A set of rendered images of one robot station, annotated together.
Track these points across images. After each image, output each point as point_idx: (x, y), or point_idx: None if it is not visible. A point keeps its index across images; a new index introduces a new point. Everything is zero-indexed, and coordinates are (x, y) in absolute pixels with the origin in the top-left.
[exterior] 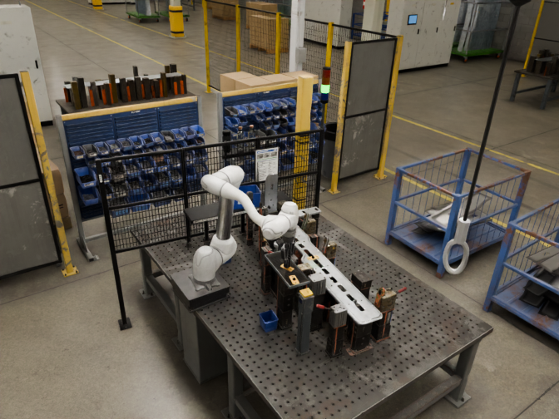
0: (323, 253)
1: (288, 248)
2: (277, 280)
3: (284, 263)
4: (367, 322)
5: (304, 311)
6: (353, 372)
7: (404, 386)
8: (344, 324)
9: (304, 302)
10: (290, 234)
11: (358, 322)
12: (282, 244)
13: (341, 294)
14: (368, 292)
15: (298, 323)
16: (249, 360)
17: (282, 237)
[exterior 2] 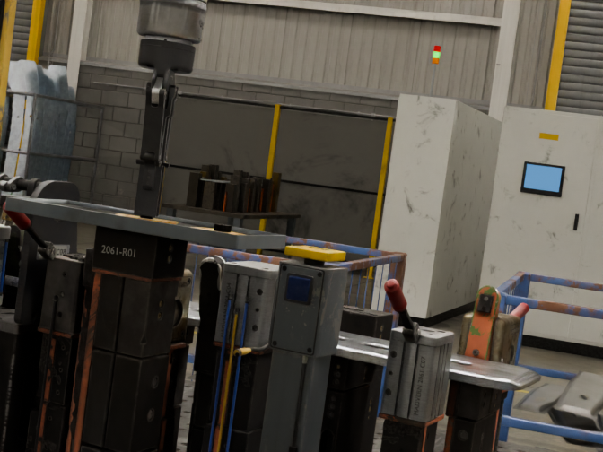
0: None
1: (170, 102)
2: (4, 390)
3: (137, 196)
4: (524, 384)
5: (320, 339)
6: None
7: None
8: (441, 413)
9: (325, 285)
10: (194, 25)
11: (504, 378)
12: (46, 190)
13: (347, 343)
14: (381, 371)
15: (265, 441)
16: None
17: (145, 50)
